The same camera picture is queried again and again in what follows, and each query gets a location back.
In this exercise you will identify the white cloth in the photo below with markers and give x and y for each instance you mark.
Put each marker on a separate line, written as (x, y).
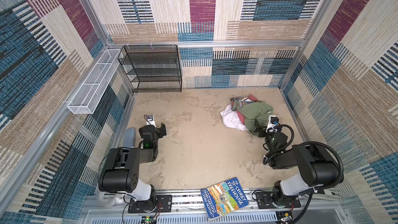
(231, 119)

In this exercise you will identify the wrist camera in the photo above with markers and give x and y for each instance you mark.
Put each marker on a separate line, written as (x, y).
(273, 122)
(149, 120)

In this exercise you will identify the green cloth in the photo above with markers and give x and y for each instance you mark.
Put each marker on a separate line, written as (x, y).
(257, 111)

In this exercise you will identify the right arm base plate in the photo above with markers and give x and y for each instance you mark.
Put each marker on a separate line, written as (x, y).
(266, 200)

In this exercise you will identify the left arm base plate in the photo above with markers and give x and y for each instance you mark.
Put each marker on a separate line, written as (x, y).
(162, 203)

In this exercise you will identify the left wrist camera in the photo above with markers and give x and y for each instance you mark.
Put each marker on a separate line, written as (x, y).
(149, 120)

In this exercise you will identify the colourful Treehouse book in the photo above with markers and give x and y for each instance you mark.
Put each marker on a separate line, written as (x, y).
(223, 198)

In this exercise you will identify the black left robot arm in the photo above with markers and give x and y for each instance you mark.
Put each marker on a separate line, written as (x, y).
(120, 173)

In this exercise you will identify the grey blue oval object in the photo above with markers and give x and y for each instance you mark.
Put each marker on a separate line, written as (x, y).
(129, 138)

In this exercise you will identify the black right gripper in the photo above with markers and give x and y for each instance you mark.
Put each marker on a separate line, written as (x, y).
(263, 131)

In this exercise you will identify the white wire mesh basket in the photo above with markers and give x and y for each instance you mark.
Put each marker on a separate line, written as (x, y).
(89, 94)

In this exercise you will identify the black wire mesh shelf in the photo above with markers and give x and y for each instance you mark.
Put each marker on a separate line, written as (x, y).
(152, 68)

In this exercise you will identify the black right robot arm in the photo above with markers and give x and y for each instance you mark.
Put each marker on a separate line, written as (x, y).
(319, 166)

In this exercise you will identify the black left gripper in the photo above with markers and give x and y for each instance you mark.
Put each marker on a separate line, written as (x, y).
(160, 130)

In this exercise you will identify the pink red cloth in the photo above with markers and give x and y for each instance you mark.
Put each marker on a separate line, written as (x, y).
(242, 117)

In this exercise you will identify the striped patterned cloth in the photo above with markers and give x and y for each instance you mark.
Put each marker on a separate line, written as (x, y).
(242, 101)

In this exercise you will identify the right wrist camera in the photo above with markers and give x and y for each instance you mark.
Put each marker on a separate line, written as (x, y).
(273, 122)

